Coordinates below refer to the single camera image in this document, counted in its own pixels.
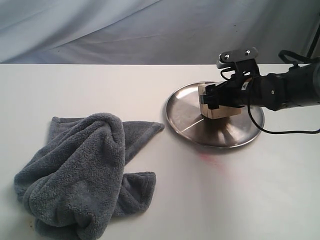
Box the round stainless steel plate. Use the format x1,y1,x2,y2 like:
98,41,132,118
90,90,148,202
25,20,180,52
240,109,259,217
164,81,261,149

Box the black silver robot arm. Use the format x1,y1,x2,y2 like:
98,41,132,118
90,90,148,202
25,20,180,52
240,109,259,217
199,58,320,111

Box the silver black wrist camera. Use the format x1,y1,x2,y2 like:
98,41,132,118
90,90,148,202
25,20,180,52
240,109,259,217
216,47,258,69

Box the black tripod leg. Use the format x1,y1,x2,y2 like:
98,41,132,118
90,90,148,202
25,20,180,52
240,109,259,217
301,0,320,64

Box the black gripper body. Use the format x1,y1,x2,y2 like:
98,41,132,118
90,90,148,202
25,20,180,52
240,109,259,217
214,75,269,107

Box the light wooden block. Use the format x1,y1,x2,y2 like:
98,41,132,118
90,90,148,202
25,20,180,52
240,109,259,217
197,81,244,120

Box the grey backdrop cloth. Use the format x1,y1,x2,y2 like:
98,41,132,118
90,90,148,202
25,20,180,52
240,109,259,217
0,0,309,65

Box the grey fleece towel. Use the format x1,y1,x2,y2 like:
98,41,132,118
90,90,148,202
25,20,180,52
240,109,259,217
13,113,164,240

